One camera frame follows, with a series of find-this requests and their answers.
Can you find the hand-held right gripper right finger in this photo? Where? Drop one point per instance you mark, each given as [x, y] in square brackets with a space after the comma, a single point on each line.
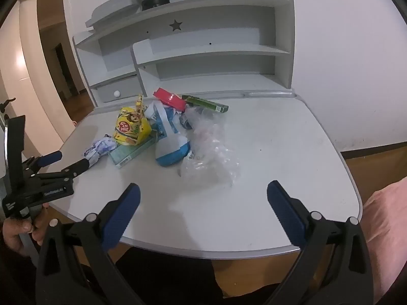
[286, 213]

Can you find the white desk hutch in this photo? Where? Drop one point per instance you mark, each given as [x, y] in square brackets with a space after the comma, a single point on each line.
[206, 35]

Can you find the green box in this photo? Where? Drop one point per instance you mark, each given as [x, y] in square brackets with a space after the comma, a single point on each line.
[208, 104]

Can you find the person's left hand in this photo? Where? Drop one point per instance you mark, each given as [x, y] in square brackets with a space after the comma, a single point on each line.
[16, 233]

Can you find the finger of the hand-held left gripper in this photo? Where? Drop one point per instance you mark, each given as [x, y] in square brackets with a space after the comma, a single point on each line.
[71, 169]
[51, 158]

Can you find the teal box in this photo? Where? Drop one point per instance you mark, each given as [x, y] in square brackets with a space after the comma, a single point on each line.
[128, 155]

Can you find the clear plastic bag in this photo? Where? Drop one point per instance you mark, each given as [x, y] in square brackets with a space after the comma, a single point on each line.
[210, 159]

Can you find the white and blue wipes packet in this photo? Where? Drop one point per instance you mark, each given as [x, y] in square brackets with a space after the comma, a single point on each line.
[170, 146]

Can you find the person's dark pants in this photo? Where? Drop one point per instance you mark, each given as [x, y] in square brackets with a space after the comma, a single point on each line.
[168, 279]

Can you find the yellow snack bag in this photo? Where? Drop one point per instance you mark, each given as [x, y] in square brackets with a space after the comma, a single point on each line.
[132, 127]

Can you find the pink blanket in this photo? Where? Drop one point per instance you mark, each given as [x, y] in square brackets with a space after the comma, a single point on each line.
[386, 228]

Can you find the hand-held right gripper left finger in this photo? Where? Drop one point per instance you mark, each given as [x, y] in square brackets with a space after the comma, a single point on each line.
[122, 216]

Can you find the grey drawer with white knob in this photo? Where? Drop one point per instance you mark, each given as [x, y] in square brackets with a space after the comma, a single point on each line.
[122, 90]

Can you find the red plastic lid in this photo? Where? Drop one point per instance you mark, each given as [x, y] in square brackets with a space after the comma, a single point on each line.
[168, 98]

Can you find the white paper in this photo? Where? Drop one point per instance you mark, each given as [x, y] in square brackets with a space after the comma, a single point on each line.
[100, 147]

